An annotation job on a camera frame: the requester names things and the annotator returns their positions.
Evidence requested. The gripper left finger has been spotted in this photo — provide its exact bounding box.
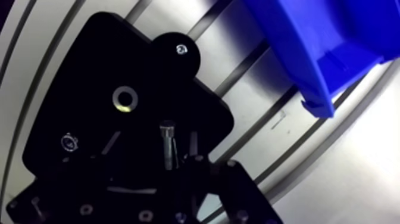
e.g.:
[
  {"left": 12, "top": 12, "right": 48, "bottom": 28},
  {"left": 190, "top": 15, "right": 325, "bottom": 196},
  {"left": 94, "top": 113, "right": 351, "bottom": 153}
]
[{"left": 5, "top": 130, "right": 171, "bottom": 224}]

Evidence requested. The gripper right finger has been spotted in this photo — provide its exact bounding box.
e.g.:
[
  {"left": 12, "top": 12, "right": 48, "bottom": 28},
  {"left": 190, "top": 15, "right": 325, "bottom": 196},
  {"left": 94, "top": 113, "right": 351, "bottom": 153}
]
[{"left": 179, "top": 130, "right": 285, "bottom": 224}]

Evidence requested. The steel bolt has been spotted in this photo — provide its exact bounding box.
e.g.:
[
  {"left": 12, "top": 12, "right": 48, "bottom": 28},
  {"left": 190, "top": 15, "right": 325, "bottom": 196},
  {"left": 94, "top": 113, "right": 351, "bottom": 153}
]
[{"left": 159, "top": 120, "right": 181, "bottom": 172}]

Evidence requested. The black tray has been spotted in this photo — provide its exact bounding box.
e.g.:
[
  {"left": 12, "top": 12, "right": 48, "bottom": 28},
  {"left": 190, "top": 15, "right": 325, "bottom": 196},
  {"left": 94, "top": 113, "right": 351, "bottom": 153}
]
[{"left": 21, "top": 11, "right": 235, "bottom": 188}]

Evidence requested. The blue bin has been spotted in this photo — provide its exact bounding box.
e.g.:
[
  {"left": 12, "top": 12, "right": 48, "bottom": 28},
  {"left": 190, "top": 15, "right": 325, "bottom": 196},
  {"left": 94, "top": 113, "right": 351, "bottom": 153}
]
[{"left": 242, "top": 0, "right": 400, "bottom": 119}]

